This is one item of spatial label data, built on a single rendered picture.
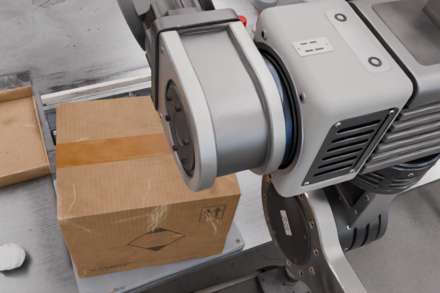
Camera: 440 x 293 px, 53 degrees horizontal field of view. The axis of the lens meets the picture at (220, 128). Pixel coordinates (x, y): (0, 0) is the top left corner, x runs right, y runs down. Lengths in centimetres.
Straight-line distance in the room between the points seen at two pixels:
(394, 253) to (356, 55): 180
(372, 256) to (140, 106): 149
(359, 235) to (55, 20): 113
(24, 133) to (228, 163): 88
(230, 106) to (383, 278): 178
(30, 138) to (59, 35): 39
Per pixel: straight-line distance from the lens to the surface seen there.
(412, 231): 226
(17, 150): 119
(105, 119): 84
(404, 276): 214
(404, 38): 45
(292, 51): 39
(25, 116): 125
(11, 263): 102
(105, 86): 118
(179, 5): 48
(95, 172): 78
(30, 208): 110
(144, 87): 110
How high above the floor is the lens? 178
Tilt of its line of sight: 52 degrees down
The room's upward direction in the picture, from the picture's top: 11 degrees clockwise
